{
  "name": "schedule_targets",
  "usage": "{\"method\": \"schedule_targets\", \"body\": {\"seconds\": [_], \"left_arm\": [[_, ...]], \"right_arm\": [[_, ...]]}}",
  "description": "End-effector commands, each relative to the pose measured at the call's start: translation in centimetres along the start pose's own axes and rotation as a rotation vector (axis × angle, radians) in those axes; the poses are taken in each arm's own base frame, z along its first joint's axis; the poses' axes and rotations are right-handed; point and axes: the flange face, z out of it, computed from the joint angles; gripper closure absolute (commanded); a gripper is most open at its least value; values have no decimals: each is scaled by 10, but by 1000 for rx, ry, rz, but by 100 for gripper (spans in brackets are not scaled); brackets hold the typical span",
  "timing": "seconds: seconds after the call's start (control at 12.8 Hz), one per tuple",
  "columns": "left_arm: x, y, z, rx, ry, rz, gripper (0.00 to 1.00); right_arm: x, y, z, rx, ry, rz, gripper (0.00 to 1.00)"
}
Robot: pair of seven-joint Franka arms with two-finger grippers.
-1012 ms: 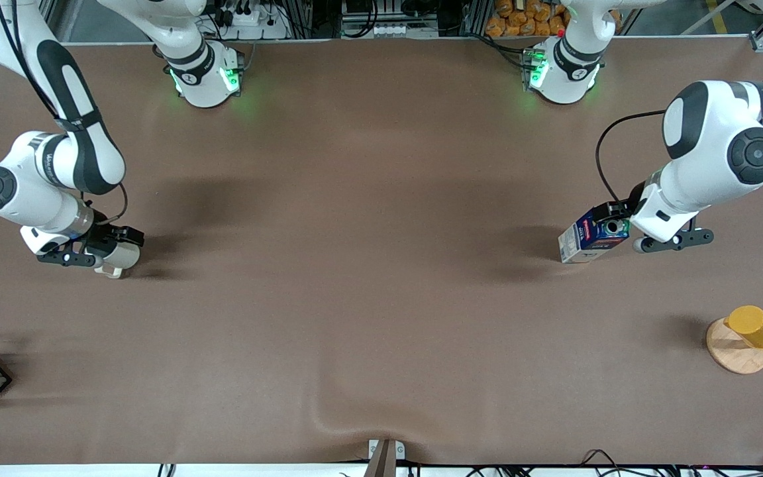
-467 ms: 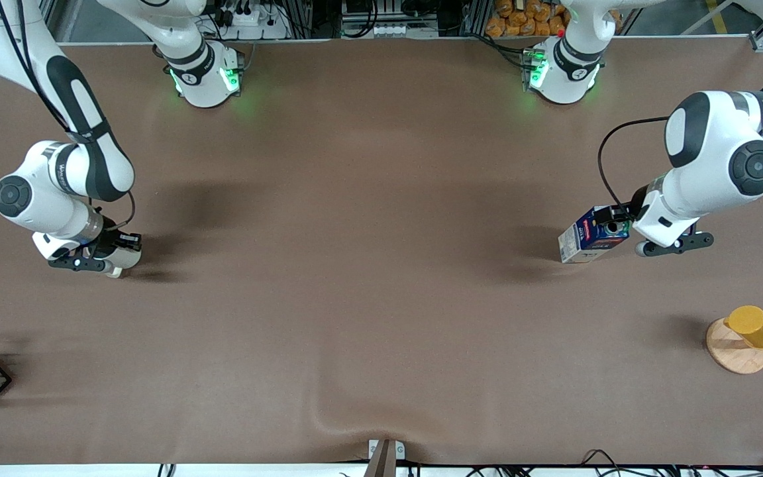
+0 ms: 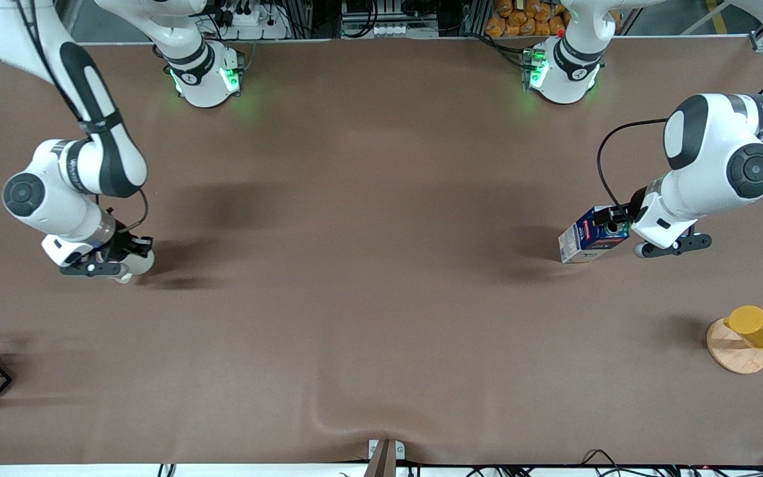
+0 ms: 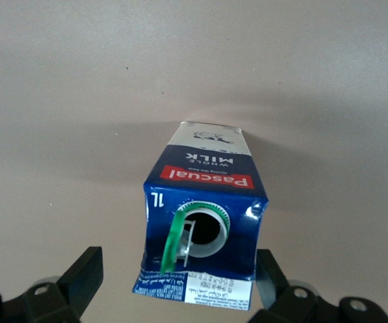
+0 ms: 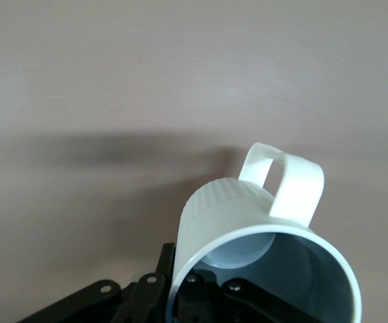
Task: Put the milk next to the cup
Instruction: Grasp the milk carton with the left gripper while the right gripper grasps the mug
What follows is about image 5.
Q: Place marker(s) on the ribbed cream mug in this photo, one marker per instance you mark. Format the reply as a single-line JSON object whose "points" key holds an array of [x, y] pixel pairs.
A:
{"points": [[234, 215]]}

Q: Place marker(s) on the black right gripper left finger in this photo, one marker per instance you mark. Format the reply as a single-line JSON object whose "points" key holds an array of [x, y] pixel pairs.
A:
{"points": [[140, 296]]}

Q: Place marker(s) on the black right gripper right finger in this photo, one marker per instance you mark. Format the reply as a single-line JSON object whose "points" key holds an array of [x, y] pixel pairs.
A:
{"points": [[248, 303]]}

